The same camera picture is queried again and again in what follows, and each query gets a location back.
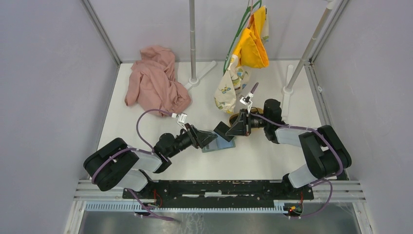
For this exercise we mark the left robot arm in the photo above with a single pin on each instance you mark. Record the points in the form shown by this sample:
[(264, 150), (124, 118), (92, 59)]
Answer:
[(119, 164)]

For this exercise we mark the metal rack pole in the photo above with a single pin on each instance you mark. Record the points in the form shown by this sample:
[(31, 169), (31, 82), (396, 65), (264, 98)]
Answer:
[(293, 72), (195, 77)]

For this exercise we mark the right metal rack pole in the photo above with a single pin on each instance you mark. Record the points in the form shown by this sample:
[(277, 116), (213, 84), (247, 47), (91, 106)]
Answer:
[(293, 72)]

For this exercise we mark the black credit card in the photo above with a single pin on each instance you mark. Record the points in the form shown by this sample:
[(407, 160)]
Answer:
[(221, 130)]

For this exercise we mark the yellow oval tray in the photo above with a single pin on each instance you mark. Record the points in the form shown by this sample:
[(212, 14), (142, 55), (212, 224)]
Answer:
[(254, 110)]

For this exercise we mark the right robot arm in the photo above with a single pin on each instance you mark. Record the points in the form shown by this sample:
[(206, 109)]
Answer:
[(324, 153)]

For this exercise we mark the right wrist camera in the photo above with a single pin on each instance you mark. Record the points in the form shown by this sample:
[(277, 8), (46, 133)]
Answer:
[(247, 101)]

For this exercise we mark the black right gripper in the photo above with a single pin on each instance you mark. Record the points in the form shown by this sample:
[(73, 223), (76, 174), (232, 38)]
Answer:
[(242, 126)]

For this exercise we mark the left metal rack pole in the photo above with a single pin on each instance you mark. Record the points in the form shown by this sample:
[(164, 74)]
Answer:
[(195, 77)]

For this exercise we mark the pink crumpled garment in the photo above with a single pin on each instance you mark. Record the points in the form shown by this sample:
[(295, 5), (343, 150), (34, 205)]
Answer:
[(153, 83)]

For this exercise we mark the green clothes hanger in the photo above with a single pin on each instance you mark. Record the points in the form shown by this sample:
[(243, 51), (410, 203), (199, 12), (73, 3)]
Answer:
[(246, 16)]

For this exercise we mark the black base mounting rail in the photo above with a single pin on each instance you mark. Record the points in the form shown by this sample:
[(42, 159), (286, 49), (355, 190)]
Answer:
[(222, 194)]

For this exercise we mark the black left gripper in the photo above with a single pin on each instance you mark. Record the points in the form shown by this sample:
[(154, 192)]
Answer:
[(199, 138)]

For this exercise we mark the cartoon print children's garment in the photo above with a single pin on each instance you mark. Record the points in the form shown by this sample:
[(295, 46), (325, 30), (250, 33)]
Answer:
[(249, 53)]

